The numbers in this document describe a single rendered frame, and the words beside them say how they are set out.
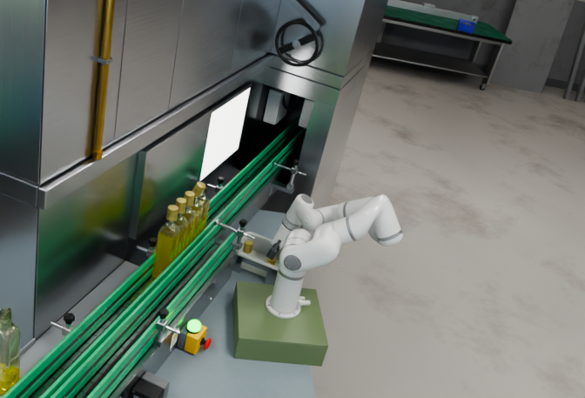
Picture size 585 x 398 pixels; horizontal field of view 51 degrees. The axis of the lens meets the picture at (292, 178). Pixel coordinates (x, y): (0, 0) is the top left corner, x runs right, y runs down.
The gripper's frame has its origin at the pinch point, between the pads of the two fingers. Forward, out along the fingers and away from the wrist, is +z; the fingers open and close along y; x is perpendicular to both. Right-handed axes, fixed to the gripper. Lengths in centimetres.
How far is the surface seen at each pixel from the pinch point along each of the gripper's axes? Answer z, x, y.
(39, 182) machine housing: -42, -56, 89
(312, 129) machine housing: -21, -18, -73
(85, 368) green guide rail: -4, -23, 96
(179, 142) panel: -30, -48, 19
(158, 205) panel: -10, -43, 29
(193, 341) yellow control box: 6, -5, 58
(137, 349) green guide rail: -5, -16, 83
